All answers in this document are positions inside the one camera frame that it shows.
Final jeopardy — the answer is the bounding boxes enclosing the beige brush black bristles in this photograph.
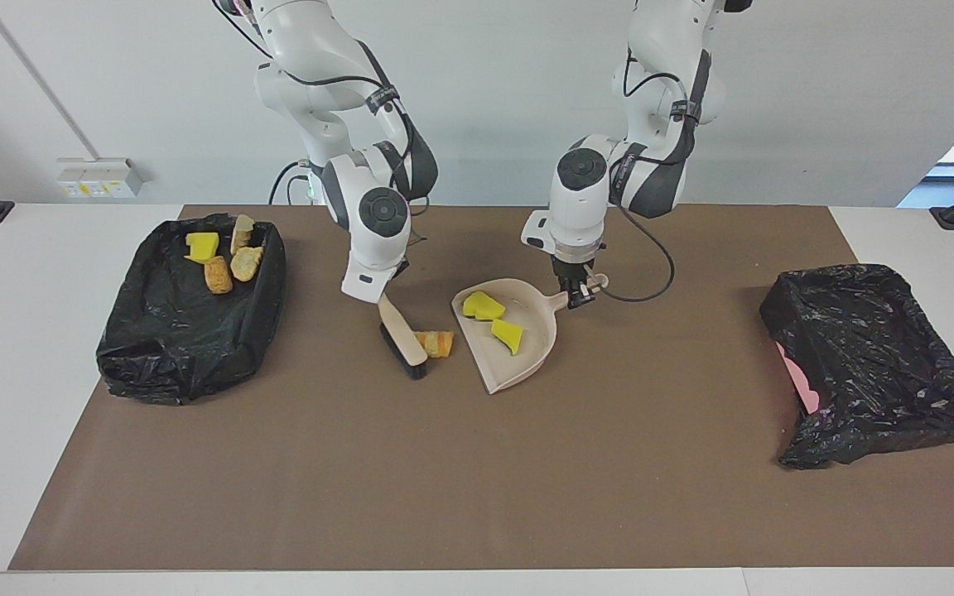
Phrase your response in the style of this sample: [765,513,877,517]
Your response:
[377,294,430,381]

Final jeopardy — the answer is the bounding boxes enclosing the yellow sponge piece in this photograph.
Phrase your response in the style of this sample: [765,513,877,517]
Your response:
[462,291,507,321]
[185,232,220,265]
[490,319,524,356]

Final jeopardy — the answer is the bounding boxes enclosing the beige plastic dustpan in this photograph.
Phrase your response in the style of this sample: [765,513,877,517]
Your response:
[451,273,610,395]

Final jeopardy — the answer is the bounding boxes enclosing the brown bread roll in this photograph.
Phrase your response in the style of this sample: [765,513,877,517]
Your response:
[203,256,234,296]

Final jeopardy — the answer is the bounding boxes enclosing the pink plastic bin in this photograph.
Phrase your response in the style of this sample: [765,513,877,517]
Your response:
[776,342,822,415]

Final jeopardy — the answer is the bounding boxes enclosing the black trash bag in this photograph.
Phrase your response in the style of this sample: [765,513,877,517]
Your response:
[759,263,954,470]
[94,213,287,406]

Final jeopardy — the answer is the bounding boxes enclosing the brown table mat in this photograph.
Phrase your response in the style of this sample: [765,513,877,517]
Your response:
[9,204,954,572]

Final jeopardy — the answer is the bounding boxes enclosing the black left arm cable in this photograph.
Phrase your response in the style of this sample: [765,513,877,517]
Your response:
[597,46,697,304]

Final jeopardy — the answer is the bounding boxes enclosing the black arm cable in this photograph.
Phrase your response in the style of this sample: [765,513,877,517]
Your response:
[212,0,432,249]
[597,46,697,304]

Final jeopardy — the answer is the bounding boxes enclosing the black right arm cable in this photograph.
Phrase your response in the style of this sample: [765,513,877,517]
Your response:
[212,0,432,249]

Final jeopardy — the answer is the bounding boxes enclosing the white wall socket box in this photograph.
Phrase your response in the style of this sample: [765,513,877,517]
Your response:
[57,157,144,199]

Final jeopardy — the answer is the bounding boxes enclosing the white wall conduit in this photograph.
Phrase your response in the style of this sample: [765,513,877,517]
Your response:
[0,0,101,162]

